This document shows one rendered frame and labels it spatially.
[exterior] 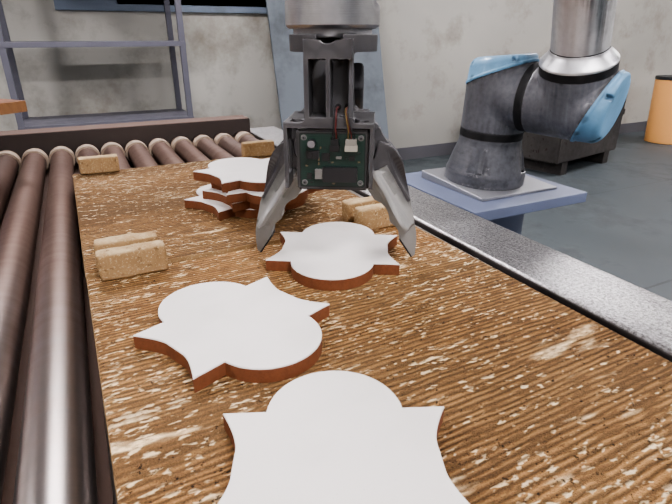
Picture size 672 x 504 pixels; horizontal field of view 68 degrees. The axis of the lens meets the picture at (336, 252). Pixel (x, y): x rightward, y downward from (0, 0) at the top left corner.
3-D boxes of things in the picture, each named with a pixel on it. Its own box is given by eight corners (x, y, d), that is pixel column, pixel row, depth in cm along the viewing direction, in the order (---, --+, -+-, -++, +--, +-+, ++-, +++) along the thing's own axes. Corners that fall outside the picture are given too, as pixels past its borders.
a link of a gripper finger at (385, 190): (413, 277, 45) (353, 195, 42) (409, 250, 50) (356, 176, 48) (443, 259, 44) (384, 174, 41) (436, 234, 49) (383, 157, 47)
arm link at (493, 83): (479, 118, 103) (490, 47, 97) (543, 130, 95) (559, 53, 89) (447, 126, 95) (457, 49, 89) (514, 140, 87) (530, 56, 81)
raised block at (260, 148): (272, 153, 95) (271, 138, 93) (275, 155, 93) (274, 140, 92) (241, 156, 92) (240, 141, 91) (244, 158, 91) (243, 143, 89)
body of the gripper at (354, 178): (281, 196, 41) (274, 34, 36) (297, 169, 49) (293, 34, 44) (376, 198, 40) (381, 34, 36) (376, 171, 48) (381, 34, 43)
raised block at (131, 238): (159, 253, 51) (155, 227, 50) (162, 259, 50) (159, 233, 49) (95, 264, 49) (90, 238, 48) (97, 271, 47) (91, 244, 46)
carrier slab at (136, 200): (277, 161, 96) (277, 152, 95) (398, 229, 62) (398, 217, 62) (74, 183, 81) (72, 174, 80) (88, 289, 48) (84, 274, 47)
